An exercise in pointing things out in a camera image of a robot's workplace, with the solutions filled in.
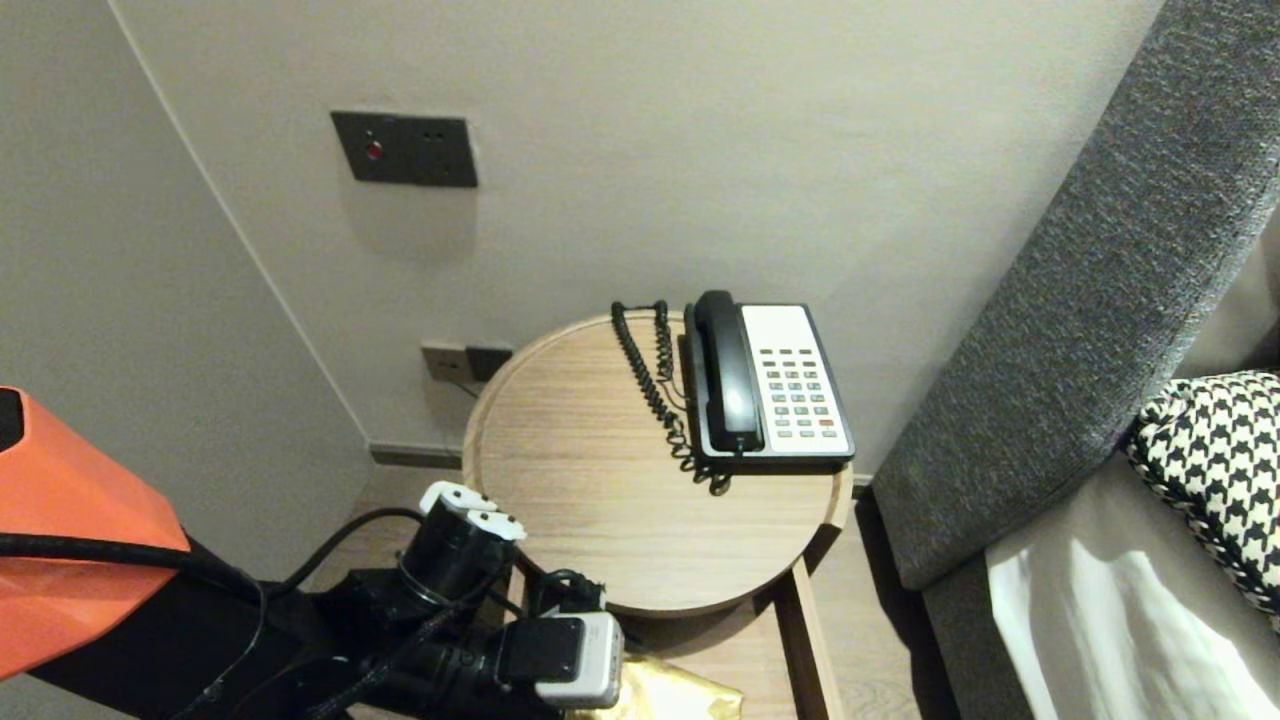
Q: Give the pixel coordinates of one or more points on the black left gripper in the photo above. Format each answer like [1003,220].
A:
[540,650]

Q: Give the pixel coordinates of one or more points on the gold tissue pack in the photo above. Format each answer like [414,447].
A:
[690,695]

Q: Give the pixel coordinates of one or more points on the curved wooden table drawer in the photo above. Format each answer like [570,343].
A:
[800,650]

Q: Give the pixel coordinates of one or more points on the orange robot shoulder cover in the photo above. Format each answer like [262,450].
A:
[70,500]

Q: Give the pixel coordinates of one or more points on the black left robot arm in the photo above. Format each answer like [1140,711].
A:
[300,650]

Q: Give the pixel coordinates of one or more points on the round wooden side table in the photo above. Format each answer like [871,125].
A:
[600,450]

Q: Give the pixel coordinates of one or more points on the thin grey telephone line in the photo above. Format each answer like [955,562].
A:
[468,387]

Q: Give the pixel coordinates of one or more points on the black telephone handset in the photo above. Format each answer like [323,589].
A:
[728,370]

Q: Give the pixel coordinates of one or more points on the black and white desk phone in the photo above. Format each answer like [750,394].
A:
[800,380]

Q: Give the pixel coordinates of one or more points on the grey upholstered bed base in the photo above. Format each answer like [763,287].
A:
[975,650]

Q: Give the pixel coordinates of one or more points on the white bed sheet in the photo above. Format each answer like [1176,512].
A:
[1130,620]

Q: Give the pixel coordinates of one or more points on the grey fabric headboard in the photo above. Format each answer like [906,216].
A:
[1100,250]

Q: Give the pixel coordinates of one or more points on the black white houndstooth pillow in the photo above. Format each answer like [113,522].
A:
[1220,460]

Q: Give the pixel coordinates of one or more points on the grey wall power outlet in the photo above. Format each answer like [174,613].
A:
[490,361]

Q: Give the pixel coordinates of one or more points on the beige wall data socket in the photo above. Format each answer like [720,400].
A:
[443,361]

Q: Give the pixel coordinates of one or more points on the dark wall switch panel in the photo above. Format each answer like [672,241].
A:
[405,150]

